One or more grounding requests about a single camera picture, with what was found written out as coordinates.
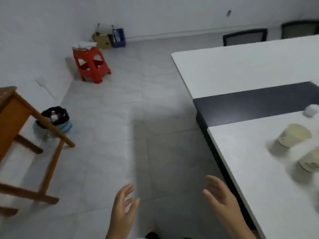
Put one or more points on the person's right hand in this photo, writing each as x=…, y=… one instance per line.
x=229, y=214

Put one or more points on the person's left hand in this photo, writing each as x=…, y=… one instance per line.
x=122, y=219

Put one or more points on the white thermos stopper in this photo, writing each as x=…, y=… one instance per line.
x=311, y=110

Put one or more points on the person's grey shoe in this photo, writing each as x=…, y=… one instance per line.
x=150, y=228

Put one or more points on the person's black trousers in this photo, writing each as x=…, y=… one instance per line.
x=152, y=235

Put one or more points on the white conference table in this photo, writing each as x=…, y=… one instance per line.
x=236, y=67

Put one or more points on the blue bin black bag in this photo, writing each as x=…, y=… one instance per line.
x=62, y=121

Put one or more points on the clear plastic bottle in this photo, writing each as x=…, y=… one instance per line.
x=53, y=116

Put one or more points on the small wooden side table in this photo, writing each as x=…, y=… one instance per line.
x=12, y=116

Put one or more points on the red plastic stool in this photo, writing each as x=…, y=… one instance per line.
x=89, y=54

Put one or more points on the blue file box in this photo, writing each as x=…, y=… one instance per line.
x=119, y=39

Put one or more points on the brown cardboard box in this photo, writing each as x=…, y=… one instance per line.
x=102, y=40

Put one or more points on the black mesh office chair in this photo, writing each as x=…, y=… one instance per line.
x=245, y=32
x=299, y=23

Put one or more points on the clear plastic container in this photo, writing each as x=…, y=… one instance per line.
x=104, y=28

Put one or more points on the white wall socket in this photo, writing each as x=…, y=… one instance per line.
x=41, y=82

